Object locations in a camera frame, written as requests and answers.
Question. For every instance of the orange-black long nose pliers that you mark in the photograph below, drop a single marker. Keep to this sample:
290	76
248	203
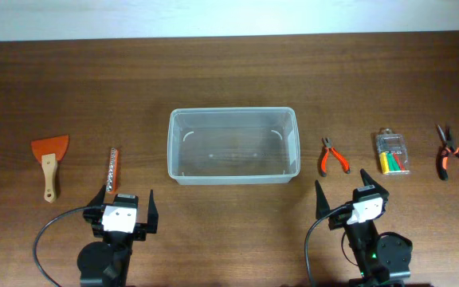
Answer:
449	147

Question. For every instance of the orange scraper wooden handle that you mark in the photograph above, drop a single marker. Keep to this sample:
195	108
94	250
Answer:
49	152

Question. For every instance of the orange socket bit rail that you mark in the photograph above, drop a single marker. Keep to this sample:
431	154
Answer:
111	182

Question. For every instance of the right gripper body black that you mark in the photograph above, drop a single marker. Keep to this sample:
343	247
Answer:
339	221

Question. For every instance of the clear plastic container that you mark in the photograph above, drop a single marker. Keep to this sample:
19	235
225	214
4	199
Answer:
233	146

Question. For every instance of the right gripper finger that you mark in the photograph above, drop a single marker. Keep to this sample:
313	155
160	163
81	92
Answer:
367	180
322	206

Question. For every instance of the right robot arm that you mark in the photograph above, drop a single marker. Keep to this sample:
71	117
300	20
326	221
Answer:
383	259

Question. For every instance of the clear case coloured tubes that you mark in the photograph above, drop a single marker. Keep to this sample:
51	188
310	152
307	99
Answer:
392	152

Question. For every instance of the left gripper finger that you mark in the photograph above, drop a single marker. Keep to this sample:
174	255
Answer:
98	199
152	212

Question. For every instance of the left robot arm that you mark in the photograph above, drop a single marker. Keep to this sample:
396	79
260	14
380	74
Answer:
106	262

